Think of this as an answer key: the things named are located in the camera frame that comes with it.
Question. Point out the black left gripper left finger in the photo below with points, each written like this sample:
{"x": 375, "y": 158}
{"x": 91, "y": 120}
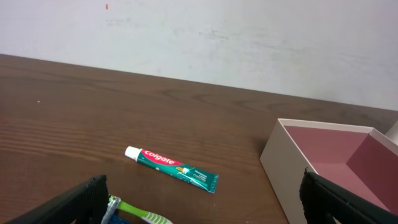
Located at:
{"x": 85, "y": 203}

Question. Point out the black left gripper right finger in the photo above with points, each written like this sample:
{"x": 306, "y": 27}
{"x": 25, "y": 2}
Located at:
{"x": 325, "y": 202}

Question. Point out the white shampoo tube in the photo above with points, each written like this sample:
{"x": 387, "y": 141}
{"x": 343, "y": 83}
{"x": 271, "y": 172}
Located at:
{"x": 392, "y": 134}

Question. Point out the blue razor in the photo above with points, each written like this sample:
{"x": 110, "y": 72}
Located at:
{"x": 111, "y": 217}

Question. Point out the white box pink interior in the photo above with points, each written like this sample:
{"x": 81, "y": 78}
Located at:
{"x": 358, "y": 158}

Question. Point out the green toothbrush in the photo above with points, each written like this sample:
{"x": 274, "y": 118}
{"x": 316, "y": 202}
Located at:
{"x": 148, "y": 217}

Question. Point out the Colgate toothpaste tube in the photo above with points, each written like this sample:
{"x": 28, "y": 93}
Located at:
{"x": 192, "y": 175}

